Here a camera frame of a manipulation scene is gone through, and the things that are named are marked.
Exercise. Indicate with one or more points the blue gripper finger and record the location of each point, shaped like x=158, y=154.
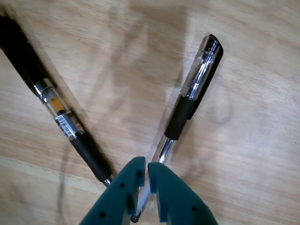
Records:
x=114, y=199
x=178, y=201

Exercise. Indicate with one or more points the black capped clear pen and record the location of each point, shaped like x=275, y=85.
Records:
x=182, y=112

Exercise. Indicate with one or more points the black retractable pen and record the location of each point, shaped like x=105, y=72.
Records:
x=23, y=58

